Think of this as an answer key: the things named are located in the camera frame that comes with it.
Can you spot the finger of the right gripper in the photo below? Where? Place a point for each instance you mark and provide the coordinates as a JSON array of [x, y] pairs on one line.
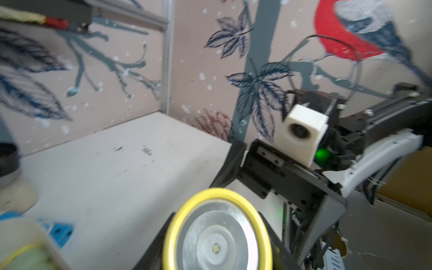
[[231, 167]]

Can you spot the blue flashlight back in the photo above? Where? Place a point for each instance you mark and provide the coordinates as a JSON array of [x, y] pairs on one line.
[[60, 232]]

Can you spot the cream plastic storage tray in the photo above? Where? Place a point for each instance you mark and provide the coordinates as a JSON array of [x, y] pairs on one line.
[[29, 245]]

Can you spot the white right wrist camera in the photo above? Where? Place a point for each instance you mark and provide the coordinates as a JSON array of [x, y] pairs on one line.
[[300, 134]]

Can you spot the large spice jar black lid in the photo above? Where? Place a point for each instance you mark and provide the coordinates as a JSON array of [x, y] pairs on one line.
[[17, 193]]

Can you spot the green flashlight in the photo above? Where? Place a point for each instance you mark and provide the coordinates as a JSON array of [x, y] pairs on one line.
[[217, 229]]

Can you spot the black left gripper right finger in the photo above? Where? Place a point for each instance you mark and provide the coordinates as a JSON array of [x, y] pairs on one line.
[[282, 259]]

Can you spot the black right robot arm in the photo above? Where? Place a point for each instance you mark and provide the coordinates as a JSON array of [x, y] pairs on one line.
[[318, 158]]

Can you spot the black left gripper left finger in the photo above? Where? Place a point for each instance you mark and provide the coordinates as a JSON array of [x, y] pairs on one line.
[[152, 258]]

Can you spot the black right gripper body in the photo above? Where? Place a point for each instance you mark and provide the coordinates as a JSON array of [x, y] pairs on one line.
[[313, 208]]

